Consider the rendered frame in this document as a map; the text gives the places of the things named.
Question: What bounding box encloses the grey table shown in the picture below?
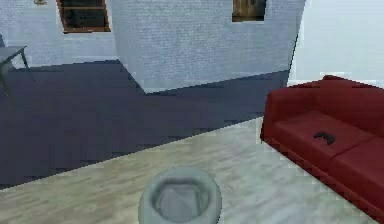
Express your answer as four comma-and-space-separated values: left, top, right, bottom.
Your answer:
0, 45, 32, 104

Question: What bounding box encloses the black game controller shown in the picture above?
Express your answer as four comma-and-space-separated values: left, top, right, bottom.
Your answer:
313, 131, 336, 146

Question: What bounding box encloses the brown framed window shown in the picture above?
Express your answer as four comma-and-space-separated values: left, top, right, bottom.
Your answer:
55, 0, 112, 34

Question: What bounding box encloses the red sofa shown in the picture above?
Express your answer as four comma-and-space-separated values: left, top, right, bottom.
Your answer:
260, 74, 384, 224

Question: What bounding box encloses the brown framed wall picture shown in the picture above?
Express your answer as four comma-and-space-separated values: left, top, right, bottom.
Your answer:
231, 0, 268, 23

